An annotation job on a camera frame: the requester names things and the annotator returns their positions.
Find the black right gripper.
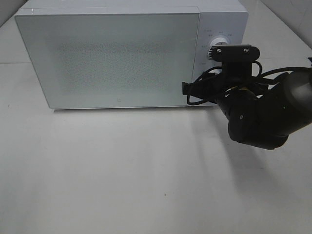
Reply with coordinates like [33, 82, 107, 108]
[182, 62, 253, 106]

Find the white microwave door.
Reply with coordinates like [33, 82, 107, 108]
[15, 13, 199, 109]

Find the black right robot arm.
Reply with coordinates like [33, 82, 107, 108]
[182, 62, 312, 150]

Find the upper white power knob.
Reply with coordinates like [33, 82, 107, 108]
[210, 35, 230, 47]

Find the white microwave oven body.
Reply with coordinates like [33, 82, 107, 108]
[18, 0, 250, 109]

